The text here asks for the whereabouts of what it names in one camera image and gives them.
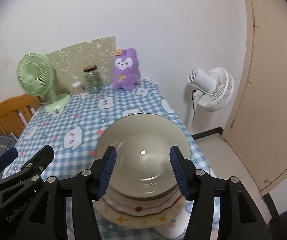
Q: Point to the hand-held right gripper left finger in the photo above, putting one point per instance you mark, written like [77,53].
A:
[107,172]

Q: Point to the white standing fan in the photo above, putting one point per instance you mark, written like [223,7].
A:
[213,87]

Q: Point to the scalloped yellow floral plate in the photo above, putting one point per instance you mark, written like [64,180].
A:
[143,221]

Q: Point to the cotton swab container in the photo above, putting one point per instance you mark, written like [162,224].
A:
[76,88]

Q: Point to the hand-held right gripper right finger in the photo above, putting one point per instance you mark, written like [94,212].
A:
[181,172]

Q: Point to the wooden bed headboard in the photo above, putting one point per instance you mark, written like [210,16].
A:
[8,115]

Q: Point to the green cartoon-print mat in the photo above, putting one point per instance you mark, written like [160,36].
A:
[66,62]

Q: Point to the blue checked tablecloth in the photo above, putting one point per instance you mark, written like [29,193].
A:
[88,115]

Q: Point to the green desk fan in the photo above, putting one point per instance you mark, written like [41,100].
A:
[34,75]

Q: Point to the glass jar with black lid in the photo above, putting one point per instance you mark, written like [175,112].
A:
[91,81]

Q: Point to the small white red-print plate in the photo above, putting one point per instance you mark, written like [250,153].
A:
[123,205]

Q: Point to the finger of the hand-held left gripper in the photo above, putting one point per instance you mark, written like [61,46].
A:
[7,157]
[38,162]

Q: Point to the purple plush toy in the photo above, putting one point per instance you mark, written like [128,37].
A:
[124,72]

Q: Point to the beige door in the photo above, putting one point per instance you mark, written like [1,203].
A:
[276,80]

